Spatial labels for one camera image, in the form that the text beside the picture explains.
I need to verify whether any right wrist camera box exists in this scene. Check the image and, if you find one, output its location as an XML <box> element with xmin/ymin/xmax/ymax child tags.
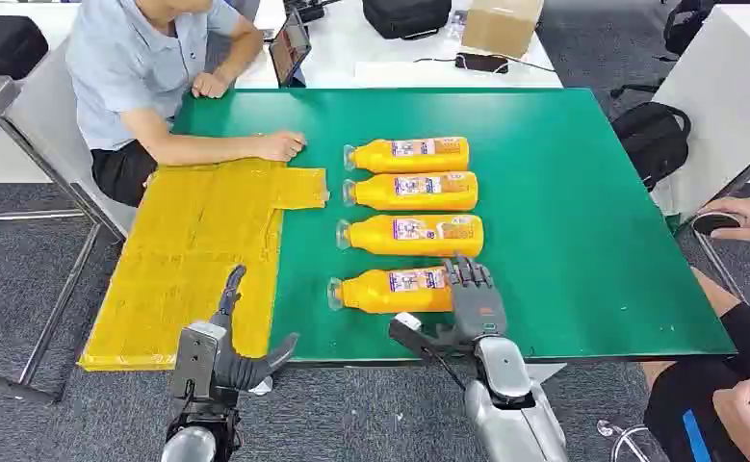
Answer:
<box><xmin>388</xmin><ymin>312</ymin><xmax>443</xmax><ymax>360</ymax></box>

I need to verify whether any cardboard box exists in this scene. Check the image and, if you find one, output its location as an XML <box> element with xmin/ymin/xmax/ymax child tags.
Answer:
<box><xmin>461</xmin><ymin>0</ymin><xmax>546</xmax><ymax>60</ymax></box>

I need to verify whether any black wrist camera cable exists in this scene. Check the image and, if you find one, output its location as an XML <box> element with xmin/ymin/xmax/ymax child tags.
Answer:
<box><xmin>425</xmin><ymin>346</ymin><xmax>469</xmax><ymax>392</ymax></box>

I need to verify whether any black bag with straps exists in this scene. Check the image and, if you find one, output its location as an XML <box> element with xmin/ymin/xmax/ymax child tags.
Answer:
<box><xmin>661</xmin><ymin>0</ymin><xmax>719</xmax><ymax>60</ymax></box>

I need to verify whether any person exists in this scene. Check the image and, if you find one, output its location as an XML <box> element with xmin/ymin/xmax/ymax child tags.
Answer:
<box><xmin>642</xmin><ymin>193</ymin><xmax>750</xmax><ymax>462</ymax></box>
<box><xmin>65</xmin><ymin>0</ymin><xmax>309</xmax><ymax>209</ymax></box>

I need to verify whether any white side table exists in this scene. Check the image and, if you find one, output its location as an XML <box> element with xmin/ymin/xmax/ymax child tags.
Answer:
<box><xmin>652</xmin><ymin>5</ymin><xmax>750</xmax><ymax>221</ymax></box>

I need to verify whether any steel frame table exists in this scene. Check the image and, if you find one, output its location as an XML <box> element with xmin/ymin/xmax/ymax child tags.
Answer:
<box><xmin>0</xmin><ymin>76</ymin><xmax>127</xmax><ymax>405</ymax></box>

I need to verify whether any black round object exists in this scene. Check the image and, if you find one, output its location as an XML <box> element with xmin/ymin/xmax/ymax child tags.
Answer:
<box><xmin>691</xmin><ymin>212</ymin><xmax>747</xmax><ymax>237</ymax></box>

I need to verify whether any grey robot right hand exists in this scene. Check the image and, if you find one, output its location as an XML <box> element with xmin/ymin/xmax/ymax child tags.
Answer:
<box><xmin>434</xmin><ymin>253</ymin><xmax>509</xmax><ymax>356</ymax></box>

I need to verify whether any person's left hand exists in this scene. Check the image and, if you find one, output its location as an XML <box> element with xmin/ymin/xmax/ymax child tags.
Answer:
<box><xmin>191</xmin><ymin>71</ymin><xmax>231</xmax><ymax>101</ymax></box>
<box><xmin>712</xmin><ymin>377</ymin><xmax>750</xmax><ymax>448</ymax></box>

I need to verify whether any chrome stool frame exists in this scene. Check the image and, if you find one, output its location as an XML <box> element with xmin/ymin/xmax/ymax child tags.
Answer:
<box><xmin>597</xmin><ymin>419</ymin><xmax>655</xmax><ymax>462</ymax></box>

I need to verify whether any black phone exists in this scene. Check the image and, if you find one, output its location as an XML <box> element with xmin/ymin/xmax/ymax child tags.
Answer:
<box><xmin>455</xmin><ymin>52</ymin><xmax>510</xmax><ymax>75</ymax></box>

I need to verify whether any orange drink bottle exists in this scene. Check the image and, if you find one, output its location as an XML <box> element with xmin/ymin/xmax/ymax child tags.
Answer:
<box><xmin>334</xmin><ymin>213</ymin><xmax>485</xmax><ymax>259</ymax></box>
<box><xmin>342</xmin><ymin>136</ymin><xmax>471</xmax><ymax>174</ymax></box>
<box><xmin>326</xmin><ymin>266</ymin><xmax>456</xmax><ymax>315</ymax></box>
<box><xmin>341</xmin><ymin>170</ymin><xmax>479</xmax><ymax>213</ymax></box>

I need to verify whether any black soft bag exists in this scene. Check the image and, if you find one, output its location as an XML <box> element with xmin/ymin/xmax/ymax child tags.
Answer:
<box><xmin>361</xmin><ymin>0</ymin><xmax>453</xmax><ymax>41</ymax></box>

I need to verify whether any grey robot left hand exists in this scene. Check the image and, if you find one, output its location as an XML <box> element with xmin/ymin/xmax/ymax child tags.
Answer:
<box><xmin>210</xmin><ymin>264</ymin><xmax>300</xmax><ymax>393</ymax></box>

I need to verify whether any black backpack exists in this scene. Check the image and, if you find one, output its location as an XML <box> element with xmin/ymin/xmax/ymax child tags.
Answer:
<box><xmin>611</xmin><ymin>101</ymin><xmax>693</xmax><ymax>193</ymax></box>

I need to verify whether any black flat case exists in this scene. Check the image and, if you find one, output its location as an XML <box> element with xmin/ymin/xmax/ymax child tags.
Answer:
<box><xmin>0</xmin><ymin>15</ymin><xmax>50</xmax><ymax>81</ymax></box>

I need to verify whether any yellow sheet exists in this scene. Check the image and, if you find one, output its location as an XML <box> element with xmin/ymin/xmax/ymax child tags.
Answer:
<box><xmin>77</xmin><ymin>158</ymin><xmax>330</xmax><ymax>373</ymax></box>

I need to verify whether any thin black cable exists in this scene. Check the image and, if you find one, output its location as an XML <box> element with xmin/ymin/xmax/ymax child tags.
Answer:
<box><xmin>412</xmin><ymin>54</ymin><xmax>557</xmax><ymax>73</ymax></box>

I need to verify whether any black tablet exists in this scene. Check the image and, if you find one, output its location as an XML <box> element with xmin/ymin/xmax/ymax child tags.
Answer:
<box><xmin>268</xmin><ymin>9</ymin><xmax>313</xmax><ymax>89</ymax></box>

